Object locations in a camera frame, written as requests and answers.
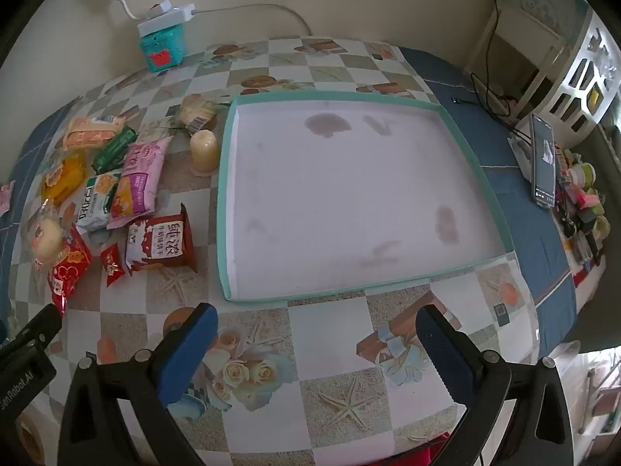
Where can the teal-edged white tray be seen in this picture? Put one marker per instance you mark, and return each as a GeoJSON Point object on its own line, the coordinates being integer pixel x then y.
{"type": "Point", "coordinates": [349, 194]}

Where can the white and green cracker packet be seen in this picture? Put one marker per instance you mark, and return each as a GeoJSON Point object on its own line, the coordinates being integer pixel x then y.
{"type": "Point", "coordinates": [94, 201]}

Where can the red and white biscuit packet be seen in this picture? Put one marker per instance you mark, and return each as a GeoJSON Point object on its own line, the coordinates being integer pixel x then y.
{"type": "Point", "coordinates": [160, 240]}

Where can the black smartphone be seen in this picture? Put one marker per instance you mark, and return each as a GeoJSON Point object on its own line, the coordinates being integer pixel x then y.
{"type": "Point", "coordinates": [542, 165]}

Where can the pale jelly cup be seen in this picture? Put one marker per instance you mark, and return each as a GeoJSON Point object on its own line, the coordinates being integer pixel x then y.
{"type": "Point", "coordinates": [203, 150]}

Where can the clear-wrapped white bun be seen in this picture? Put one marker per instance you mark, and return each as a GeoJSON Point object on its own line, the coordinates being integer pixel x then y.
{"type": "Point", "coordinates": [46, 240]}

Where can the orange biscuit packet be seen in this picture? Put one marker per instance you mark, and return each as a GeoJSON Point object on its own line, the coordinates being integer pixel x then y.
{"type": "Point", "coordinates": [92, 133]}

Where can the pink wrapper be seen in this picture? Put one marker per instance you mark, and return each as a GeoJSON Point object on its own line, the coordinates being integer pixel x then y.
{"type": "Point", "coordinates": [6, 196]}

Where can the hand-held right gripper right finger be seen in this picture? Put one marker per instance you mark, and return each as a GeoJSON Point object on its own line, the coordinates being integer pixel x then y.
{"type": "Point", "coordinates": [446, 359]}

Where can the white lattice shelf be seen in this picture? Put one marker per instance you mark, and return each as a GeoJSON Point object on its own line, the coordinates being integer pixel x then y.
{"type": "Point", "coordinates": [582, 48]}

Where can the clutter of small desk items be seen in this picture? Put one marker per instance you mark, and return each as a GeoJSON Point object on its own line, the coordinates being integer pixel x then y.
{"type": "Point", "coordinates": [582, 194]}

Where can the red snack packet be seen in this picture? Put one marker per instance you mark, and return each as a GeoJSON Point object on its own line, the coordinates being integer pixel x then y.
{"type": "Point", "coordinates": [68, 272]}

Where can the green snack packet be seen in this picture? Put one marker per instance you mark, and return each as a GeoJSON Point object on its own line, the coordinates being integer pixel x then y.
{"type": "Point", "coordinates": [114, 150]}

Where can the pink cake roll packet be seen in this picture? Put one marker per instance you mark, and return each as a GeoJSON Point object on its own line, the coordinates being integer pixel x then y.
{"type": "Point", "coordinates": [143, 170]}

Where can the small red candy packet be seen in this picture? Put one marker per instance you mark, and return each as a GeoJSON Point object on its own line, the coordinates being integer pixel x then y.
{"type": "Point", "coordinates": [112, 264]}

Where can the white power strip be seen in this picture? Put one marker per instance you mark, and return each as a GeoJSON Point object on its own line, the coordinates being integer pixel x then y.
{"type": "Point", "coordinates": [167, 17]}

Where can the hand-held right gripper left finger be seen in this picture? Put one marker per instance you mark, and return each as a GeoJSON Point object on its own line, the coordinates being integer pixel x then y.
{"type": "Point", "coordinates": [191, 349]}

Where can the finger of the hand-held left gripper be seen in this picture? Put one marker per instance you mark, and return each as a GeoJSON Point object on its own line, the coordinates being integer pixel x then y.
{"type": "Point", "coordinates": [41, 325]}

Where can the white phone stand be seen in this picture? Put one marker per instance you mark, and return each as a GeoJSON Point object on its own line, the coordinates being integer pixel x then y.
{"type": "Point", "coordinates": [521, 155]}

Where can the clear-wrapped round cracker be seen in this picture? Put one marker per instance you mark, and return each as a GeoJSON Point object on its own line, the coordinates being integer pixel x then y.
{"type": "Point", "coordinates": [196, 109]}

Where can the yellow clear-wrapped cake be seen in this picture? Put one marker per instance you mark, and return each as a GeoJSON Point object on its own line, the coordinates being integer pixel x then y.
{"type": "Point", "coordinates": [63, 179]}

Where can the checkered printed tablecloth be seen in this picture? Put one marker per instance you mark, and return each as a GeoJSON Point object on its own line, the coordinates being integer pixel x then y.
{"type": "Point", "coordinates": [330, 330]}

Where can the teal box with red crab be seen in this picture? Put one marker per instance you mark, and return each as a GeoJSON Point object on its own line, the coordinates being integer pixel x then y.
{"type": "Point", "coordinates": [162, 48]}

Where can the red cloth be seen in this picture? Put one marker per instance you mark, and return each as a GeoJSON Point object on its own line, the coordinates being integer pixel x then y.
{"type": "Point", "coordinates": [427, 456]}

